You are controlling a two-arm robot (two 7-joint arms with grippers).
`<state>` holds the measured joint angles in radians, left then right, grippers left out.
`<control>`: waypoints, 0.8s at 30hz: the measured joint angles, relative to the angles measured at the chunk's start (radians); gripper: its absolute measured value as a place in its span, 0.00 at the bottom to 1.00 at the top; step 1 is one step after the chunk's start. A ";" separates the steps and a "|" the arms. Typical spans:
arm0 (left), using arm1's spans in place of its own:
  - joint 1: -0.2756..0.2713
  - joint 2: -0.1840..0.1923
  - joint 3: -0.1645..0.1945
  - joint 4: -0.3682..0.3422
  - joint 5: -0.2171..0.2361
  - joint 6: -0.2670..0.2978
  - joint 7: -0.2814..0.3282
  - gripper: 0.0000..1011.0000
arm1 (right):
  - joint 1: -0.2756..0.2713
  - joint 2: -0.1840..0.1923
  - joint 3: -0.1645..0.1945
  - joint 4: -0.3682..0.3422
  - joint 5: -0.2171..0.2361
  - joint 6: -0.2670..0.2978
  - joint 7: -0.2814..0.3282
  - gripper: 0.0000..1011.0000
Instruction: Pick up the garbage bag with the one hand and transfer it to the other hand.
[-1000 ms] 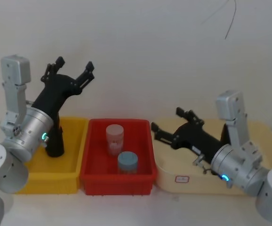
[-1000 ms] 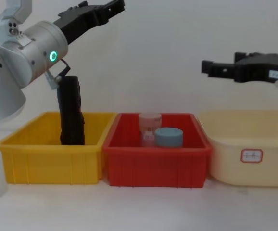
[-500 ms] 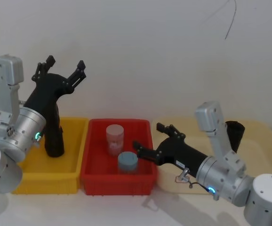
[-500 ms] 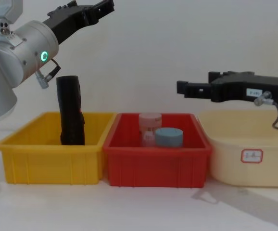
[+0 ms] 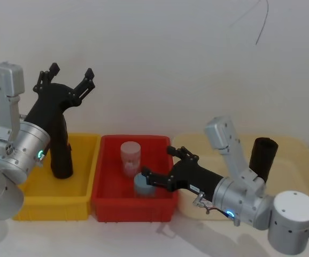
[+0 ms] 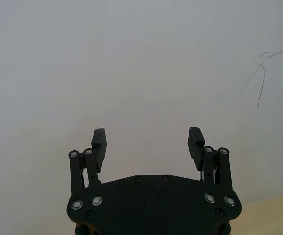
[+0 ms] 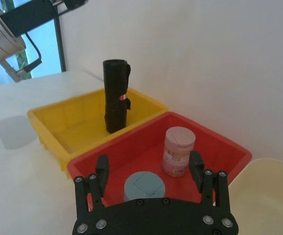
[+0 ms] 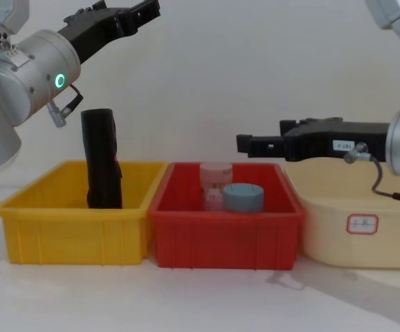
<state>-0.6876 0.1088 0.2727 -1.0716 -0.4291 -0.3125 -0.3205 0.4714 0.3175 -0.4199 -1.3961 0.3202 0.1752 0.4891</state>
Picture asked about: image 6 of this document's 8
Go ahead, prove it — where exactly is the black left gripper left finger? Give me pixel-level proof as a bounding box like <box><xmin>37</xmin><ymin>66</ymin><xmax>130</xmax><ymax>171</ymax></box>
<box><xmin>68</xmin><ymin>128</ymin><xmax>108</xmax><ymax>196</ymax></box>

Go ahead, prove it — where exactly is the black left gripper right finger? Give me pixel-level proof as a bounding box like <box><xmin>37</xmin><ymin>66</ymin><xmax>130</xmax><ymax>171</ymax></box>
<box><xmin>187</xmin><ymin>127</ymin><xmax>235</xmax><ymax>194</ymax></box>

